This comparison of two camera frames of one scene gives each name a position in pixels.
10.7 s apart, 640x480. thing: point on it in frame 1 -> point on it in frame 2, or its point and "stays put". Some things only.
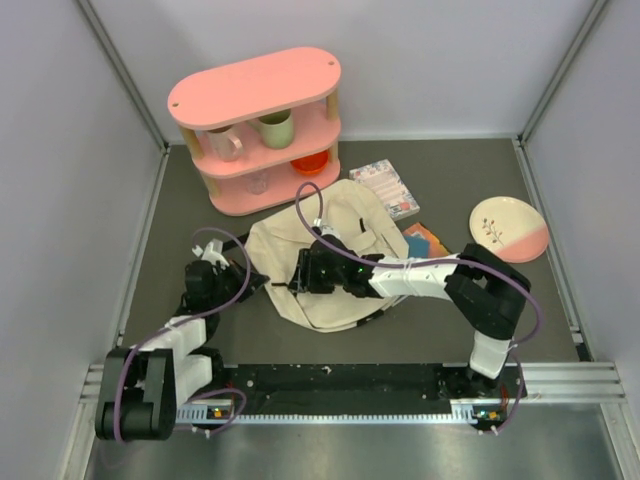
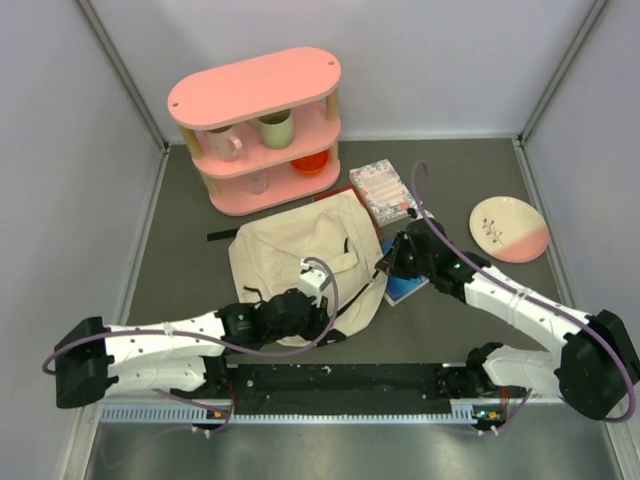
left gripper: x=234 y=270 -> x=320 y=320
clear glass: x=256 y=183 stays put
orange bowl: x=311 y=164 stays put
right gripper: x=304 y=279 -> x=392 y=262
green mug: x=277 y=128 stays put
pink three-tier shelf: x=263 y=131 stays put
